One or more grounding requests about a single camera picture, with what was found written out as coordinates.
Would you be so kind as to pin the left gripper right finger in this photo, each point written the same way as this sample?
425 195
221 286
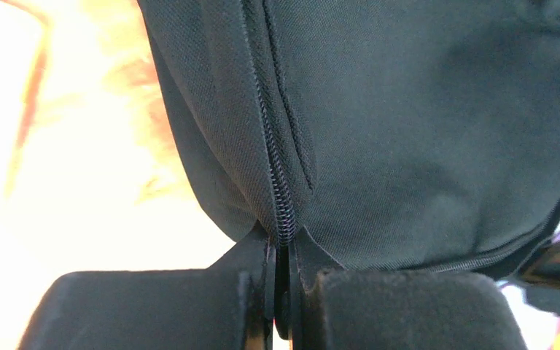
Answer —
334 308

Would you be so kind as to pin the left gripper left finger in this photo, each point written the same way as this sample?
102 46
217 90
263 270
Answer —
225 306

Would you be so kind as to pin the black student backpack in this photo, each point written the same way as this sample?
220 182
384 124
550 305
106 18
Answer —
401 134

